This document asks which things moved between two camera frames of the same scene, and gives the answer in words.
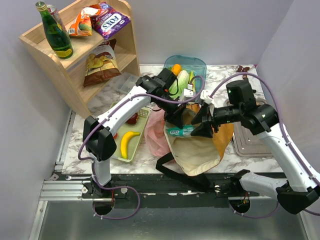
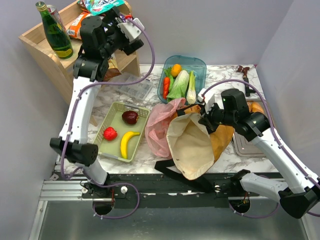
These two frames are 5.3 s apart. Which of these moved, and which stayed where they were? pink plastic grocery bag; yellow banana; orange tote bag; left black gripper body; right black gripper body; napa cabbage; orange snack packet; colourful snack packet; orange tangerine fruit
Moved: colourful snack packet; left black gripper body; right black gripper body
Stayed: orange snack packet; orange tote bag; orange tangerine fruit; pink plastic grocery bag; yellow banana; napa cabbage
